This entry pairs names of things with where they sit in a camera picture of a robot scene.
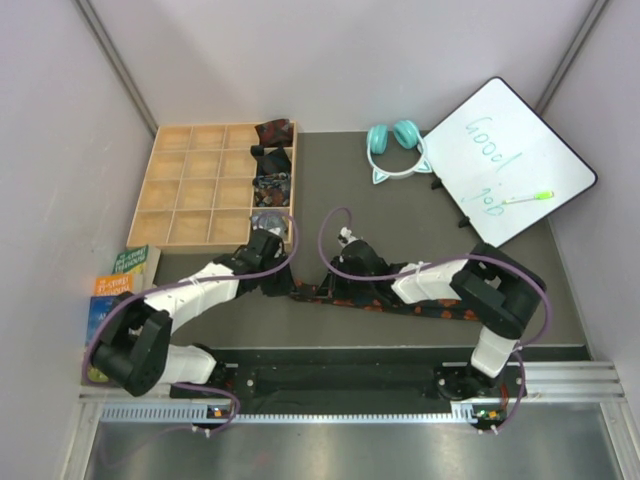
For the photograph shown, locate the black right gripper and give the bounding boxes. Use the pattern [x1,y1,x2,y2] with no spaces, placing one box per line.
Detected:
[316,255,374,300]

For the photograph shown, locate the black orange floral tie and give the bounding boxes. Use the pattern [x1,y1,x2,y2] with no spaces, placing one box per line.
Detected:
[289,276,479,322]

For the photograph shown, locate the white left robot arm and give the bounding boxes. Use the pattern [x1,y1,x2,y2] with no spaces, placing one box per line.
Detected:
[83,229,295,397]

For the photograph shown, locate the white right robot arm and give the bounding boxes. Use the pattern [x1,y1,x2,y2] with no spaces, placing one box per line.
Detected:
[321,238,553,396]

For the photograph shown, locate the grey blue rolled tie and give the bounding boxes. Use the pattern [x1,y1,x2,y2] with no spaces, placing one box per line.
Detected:
[250,211,289,238]

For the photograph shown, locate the multicolour paisley rolled tie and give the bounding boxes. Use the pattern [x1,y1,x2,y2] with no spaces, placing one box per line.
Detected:
[252,173,291,208]

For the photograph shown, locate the wooden compartment tray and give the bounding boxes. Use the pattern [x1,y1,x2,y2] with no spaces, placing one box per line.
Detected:
[126,122,296,254]

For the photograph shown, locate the dark blue rolled tie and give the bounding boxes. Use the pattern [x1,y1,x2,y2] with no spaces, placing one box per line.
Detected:
[250,145,292,176]

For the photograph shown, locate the dark red rolled tie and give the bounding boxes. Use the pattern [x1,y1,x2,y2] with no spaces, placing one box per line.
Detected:
[255,118,294,148]

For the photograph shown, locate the green paperback book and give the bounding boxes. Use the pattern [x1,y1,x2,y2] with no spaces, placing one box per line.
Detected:
[112,244,161,275]

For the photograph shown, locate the teal cat ear headphones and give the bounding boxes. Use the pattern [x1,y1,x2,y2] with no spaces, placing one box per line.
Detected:
[365,119,433,185]

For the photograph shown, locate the orange paperback book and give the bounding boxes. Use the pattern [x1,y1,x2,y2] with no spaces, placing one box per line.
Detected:
[93,273,143,296]

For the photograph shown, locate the white dry erase board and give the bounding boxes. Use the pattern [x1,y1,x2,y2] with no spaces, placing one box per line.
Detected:
[425,77,598,247]

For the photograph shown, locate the blue Animal Farm book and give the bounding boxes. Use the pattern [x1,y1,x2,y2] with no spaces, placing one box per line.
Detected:
[82,292,131,387]

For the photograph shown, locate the green marker pen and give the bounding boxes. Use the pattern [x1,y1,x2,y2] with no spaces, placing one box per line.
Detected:
[502,190,554,205]

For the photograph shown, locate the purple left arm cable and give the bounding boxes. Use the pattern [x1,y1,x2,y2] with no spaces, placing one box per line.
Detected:
[82,212,300,431]

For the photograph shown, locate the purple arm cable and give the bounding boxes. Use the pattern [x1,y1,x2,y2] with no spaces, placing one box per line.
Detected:
[82,212,300,431]
[318,207,552,431]

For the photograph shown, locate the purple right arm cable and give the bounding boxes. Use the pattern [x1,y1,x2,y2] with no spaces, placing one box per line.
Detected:
[318,207,552,431]

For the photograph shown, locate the slotted cable duct rail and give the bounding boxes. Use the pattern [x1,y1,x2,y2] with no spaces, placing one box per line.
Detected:
[100,403,507,430]

